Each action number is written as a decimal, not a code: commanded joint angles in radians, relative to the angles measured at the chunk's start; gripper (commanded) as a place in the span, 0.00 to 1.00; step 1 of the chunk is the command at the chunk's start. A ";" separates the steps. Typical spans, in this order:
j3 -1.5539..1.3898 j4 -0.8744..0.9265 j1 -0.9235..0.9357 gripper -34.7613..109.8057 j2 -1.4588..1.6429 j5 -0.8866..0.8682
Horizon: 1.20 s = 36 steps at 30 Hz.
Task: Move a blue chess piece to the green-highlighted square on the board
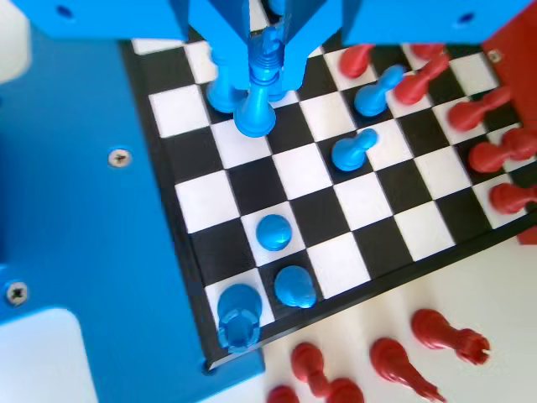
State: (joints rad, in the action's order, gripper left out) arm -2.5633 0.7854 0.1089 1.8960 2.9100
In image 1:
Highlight blue king chess piece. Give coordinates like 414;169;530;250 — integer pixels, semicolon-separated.
233;27;278;139

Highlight red pawn chess piece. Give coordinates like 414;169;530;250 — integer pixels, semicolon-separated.
394;54;452;106
339;44;374;79
291;342;332;398
447;86;513;133
267;385;300;403
489;182;537;215
329;377;365;403
467;128;537;173

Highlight blue queen chess piece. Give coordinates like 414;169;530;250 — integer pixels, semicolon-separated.
206;48;238;114

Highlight blue plastic chess bishop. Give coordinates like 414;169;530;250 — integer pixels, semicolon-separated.
268;81;291;104

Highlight red knight chess piece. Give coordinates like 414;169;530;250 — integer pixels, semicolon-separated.
409;41;446;60

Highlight blue rook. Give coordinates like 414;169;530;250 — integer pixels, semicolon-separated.
216;283;263;353

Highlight red plastic chess rook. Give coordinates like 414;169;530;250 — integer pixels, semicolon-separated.
410;309;491;364

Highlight captured red chess pieces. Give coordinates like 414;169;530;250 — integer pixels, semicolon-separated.
370;338;446;403

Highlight black white chessboard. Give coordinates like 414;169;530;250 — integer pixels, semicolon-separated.
119;37;537;366

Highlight blue base plate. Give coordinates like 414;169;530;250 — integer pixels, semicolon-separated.
0;24;266;403

